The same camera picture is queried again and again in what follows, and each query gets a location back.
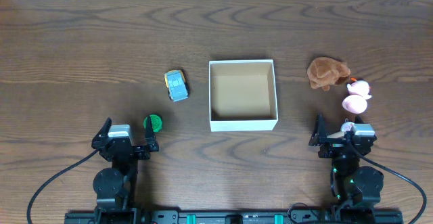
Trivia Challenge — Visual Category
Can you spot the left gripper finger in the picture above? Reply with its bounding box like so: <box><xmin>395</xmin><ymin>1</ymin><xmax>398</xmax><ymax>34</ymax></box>
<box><xmin>95</xmin><ymin>117</ymin><xmax>112</xmax><ymax>142</ymax></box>
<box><xmin>144</xmin><ymin>116</ymin><xmax>156</xmax><ymax>145</ymax></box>

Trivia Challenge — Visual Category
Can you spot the small wooden rattle drum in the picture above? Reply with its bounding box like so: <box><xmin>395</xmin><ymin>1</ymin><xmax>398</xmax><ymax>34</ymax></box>
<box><xmin>327</xmin><ymin>119</ymin><xmax>354</xmax><ymax>139</ymax></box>

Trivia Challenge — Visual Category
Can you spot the pink duck toy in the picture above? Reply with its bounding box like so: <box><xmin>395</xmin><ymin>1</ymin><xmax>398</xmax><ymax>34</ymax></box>
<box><xmin>342</xmin><ymin>79</ymin><xmax>372</xmax><ymax>114</ymax></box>

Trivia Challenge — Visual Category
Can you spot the brown plush toy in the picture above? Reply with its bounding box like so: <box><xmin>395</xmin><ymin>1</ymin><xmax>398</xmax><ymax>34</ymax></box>
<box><xmin>306</xmin><ymin>57</ymin><xmax>351</xmax><ymax>91</ymax></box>

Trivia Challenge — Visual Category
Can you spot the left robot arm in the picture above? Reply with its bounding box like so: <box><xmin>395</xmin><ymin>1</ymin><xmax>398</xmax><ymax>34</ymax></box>
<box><xmin>91</xmin><ymin>116</ymin><xmax>159</xmax><ymax>224</ymax></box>

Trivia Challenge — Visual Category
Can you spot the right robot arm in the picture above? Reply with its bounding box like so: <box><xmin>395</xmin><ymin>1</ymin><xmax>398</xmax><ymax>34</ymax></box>
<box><xmin>309</xmin><ymin>114</ymin><xmax>384</xmax><ymax>223</ymax></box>

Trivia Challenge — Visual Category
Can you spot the green round toy disc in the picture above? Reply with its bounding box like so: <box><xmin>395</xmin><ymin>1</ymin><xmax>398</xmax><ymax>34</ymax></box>
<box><xmin>143</xmin><ymin>114</ymin><xmax>163</xmax><ymax>133</ymax></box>

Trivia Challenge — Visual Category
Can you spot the yellow grey toy car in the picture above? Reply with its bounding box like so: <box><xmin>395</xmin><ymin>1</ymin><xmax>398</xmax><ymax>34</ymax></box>
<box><xmin>164</xmin><ymin>70</ymin><xmax>189</xmax><ymax>102</ymax></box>

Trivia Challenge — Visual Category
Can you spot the white cardboard box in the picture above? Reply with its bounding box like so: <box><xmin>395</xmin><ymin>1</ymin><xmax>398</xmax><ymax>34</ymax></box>
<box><xmin>208</xmin><ymin>60</ymin><xmax>279</xmax><ymax>132</ymax></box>

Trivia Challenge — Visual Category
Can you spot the right black cable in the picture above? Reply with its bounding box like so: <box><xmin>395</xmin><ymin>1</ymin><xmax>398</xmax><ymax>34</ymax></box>
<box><xmin>344</xmin><ymin>134</ymin><xmax>428</xmax><ymax>224</ymax></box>

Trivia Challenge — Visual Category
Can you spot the black cable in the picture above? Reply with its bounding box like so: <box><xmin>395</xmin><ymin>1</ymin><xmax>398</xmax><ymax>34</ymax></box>
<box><xmin>344</xmin><ymin>134</ymin><xmax>428</xmax><ymax>224</ymax></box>
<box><xmin>26</xmin><ymin>148</ymin><xmax>99</xmax><ymax>224</ymax></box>

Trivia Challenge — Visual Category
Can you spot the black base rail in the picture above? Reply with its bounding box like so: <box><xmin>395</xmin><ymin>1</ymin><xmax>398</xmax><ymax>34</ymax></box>
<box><xmin>64</xmin><ymin>208</ymin><xmax>403</xmax><ymax>224</ymax></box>

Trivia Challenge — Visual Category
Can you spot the left black cable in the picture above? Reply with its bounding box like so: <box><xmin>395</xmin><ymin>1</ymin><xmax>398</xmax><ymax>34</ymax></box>
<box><xmin>26</xmin><ymin>148</ymin><xmax>99</xmax><ymax>224</ymax></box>

